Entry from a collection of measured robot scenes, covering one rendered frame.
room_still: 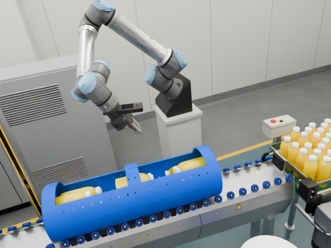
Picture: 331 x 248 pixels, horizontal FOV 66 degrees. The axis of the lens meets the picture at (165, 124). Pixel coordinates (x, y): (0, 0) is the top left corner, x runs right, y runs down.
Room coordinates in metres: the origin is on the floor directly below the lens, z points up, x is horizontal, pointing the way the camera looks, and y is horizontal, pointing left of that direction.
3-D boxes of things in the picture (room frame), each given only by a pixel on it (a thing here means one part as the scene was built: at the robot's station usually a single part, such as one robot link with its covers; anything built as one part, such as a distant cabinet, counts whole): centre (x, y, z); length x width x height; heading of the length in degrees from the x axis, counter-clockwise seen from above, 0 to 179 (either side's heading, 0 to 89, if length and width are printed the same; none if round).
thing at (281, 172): (1.19, -0.66, 0.99); 0.10 x 0.02 x 0.12; 11
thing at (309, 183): (1.00, -0.74, 0.95); 0.10 x 0.07 x 0.10; 11
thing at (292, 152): (1.23, -0.77, 0.99); 0.07 x 0.07 x 0.19
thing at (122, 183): (1.00, 0.20, 1.15); 0.19 x 0.07 x 0.07; 101
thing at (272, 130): (1.51, -0.80, 1.05); 0.20 x 0.10 x 0.10; 101
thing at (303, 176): (1.20, -0.73, 0.96); 0.40 x 0.01 x 0.03; 11
